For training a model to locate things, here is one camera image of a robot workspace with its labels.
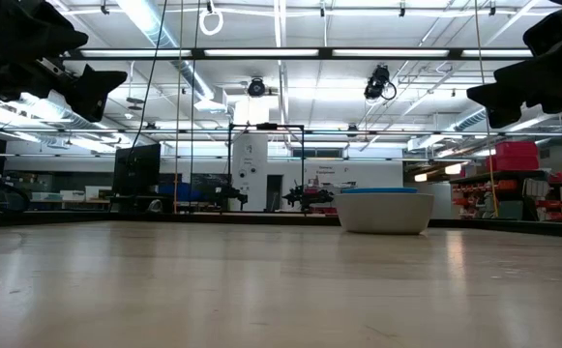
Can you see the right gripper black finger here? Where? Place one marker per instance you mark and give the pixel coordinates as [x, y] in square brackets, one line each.
[503, 99]

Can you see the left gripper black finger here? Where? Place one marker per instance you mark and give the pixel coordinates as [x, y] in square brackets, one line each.
[94, 92]

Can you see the light blue bowl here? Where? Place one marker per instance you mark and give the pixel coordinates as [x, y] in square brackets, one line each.
[379, 190]

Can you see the large grey bowl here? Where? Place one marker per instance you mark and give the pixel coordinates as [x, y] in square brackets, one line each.
[384, 215]

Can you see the black background robot arm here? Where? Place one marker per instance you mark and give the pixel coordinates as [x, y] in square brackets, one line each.
[309, 197]
[229, 193]

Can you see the black storage shelf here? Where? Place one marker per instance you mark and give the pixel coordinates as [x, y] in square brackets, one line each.
[498, 174]

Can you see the red storage bin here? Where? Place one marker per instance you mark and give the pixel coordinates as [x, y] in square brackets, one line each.
[512, 163]
[516, 148]

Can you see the black computer monitor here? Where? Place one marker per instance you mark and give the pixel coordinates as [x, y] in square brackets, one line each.
[138, 169]

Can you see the black beam with light bars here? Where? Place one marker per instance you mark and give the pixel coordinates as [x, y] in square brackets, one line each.
[387, 53]

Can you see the white pillar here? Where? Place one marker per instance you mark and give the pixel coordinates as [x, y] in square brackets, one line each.
[250, 169]

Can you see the black aluminium table frame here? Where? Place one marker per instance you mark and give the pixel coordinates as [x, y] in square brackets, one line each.
[503, 224]

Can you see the black overhead camera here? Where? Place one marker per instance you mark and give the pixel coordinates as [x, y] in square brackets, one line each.
[377, 82]

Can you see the round black camera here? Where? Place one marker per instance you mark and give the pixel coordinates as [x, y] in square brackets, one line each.
[256, 87]

